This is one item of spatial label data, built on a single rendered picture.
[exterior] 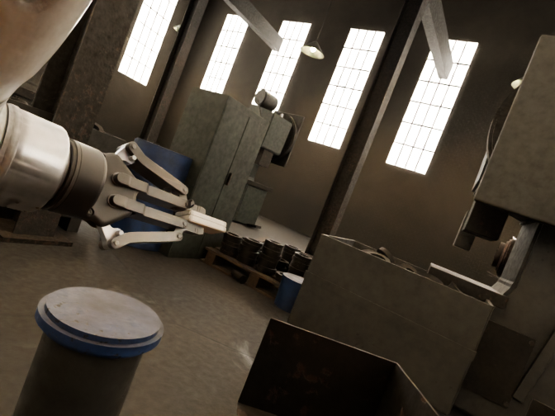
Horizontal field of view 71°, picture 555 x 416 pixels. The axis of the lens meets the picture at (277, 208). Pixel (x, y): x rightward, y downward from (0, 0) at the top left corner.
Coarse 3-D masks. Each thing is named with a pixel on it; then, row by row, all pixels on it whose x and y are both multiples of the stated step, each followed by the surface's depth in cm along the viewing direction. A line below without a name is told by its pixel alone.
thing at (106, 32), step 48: (96, 0) 241; (192, 0) 945; (240, 0) 1034; (432, 0) 707; (96, 48) 250; (432, 48) 846; (48, 96) 264; (96, 96) 260; (384, 96) 666; (336, 192) 695; (0, 240) 235; (48, 240) 258
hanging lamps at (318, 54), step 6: (312, 42) 932; (300, 48) 945; (306, 48) 954; (312, 48) 937; (318, 48) 922; (306, 54) 970; (312, 54) 968; (318, 54) 959; (522, 78) 692; (516, 84) 726
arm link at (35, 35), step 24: (0, 0) 20; (24, 0) 21; (48, 0) 22; (72, 0) 23; (0, 24) 21; (24, 24) 22; (48, 24) 23; (72, 24) 25; (0, 48) 22; (24, 48) 23; (48, 48) 25; (0, 72) 24; (24, 72) 25; (0, 96) 27
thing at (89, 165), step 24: (72, 144) 38; (72, 168) 36; (96, 168) 38; (120, 168) 43; (72, 192) 37; (96, 192) 38; (120, 192) 43; (72, 216) 40; (96, 216) 40; (120, 216) 42
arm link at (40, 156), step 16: (16, 112) 33; (16, 128) 32; (32, 128) 33; (48, 128) 35; (16, 144) 32; (32, 144) 33; (48, 144) 34; (64, 144) 35; (0, 160) 31; (16, 160) 32; (32, 160) 33; (48, 160) 34; (64, 160) 35; (0, 176) 32; (16, 176) 32; (32, 176) 33; (48, 176) 34; (64, 176) 36; (0, 192) 33; (16, 192) 33; (32, 192) 34; (48, 192) 35; (16, 208) 36; (32, 208) 36
